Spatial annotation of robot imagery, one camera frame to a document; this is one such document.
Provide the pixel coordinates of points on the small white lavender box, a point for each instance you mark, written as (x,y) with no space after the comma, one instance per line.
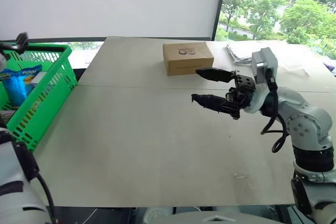
(39,78)

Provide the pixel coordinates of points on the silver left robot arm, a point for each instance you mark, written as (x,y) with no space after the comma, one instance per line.
(13,203)

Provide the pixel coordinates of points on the black window frame post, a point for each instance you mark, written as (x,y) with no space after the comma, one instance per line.
(219,6)

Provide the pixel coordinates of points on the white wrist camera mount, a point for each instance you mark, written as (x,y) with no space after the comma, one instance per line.
(265,61)
(2,62)

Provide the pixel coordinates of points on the clear plastic wrapper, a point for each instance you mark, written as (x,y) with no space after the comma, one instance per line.
(296,68)

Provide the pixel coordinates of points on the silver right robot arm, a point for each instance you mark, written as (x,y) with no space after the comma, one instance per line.
(304,119)

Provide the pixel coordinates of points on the white roller blind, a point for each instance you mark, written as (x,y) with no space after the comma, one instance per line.
(110,1)

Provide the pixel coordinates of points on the brown cardboard box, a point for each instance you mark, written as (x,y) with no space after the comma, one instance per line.
(187,58)

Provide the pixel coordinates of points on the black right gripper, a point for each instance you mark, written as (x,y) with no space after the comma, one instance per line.
(244,83)

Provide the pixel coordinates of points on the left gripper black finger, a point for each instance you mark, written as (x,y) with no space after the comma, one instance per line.
(10,46)
(23,39)

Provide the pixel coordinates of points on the purple cloth item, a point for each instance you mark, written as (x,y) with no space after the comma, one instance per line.
(331,67)

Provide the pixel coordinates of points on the green plastic shopping basket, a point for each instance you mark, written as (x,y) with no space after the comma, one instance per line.
(52,82)

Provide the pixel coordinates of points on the crumpled white paper sheet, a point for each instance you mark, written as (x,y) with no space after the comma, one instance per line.
(237,54)

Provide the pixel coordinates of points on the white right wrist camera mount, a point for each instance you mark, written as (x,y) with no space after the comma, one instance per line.
(265,61)

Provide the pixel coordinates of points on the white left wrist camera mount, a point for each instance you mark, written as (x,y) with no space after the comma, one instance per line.
(2,62)

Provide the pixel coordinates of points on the blue snack bag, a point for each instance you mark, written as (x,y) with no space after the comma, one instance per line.
(19,85)

